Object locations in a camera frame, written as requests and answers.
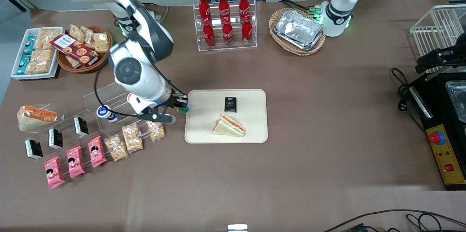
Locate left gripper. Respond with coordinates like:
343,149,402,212
416,42,466,74

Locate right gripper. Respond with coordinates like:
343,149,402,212
131,93,189,116

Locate cream plastic tray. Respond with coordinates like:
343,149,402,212
184,89,269,144

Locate blue gum bottle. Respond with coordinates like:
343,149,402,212
96,105,119,123

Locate clear acrylic gum stand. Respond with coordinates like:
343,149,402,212
61,79,149,131

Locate clear cracker packet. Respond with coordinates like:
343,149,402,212
121,124,144,153
145,121,167,143
104,134,129,162

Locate metal pan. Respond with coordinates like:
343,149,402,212
445,80,466,123

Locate black machine with yellow panel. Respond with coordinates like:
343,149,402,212
407,71,466,192

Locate black tissue pack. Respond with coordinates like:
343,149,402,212
224,96,238,114

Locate wrapped triangle sandwich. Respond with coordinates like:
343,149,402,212
17,105,59,132
211,113,246,138

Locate clear acrylic bottle rack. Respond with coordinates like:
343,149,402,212
193,0,258,52

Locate red emergency stop button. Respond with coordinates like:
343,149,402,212
429,130,446,146

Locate red cola bottle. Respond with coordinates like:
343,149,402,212
222,16,234,47
242,14,253,46
198,0,211,21
218,0,230,21
239,0,251,19
202,17,216,48

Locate dark wicker basket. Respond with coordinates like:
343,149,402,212
55,25,114,74

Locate pink snack packet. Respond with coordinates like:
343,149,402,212
66,145,86,179
88,135,107,168
44,156,66,190

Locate clear snack bag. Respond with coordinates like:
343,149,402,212
92,32,110,54
69,24,86,44
80,26,96,47

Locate small black white box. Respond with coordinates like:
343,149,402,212
74,116,90,138
48,128,64,150
24,139,44,161

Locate clear acrylic stepped snack stand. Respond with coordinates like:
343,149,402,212
22,105,165,160

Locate red cookie box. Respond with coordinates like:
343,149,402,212
50,34,99,66

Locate light wicker basket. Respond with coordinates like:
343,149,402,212
269,7,327,56

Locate aluminium foil container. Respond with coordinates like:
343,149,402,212
273,9,325,51

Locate large cracker bag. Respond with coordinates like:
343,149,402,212
25,49,56,75
35,28,62,51

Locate teal snack packet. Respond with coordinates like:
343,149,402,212
17,55,32,76
23,35,37,55

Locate white rectangular bin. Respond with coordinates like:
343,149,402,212
11,27,66,80

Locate white wire rack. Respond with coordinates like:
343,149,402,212
409,4,466,80

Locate black power cable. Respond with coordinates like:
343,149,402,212
390,67,427,135

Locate black floor cables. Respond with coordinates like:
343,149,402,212
323,209,466,232

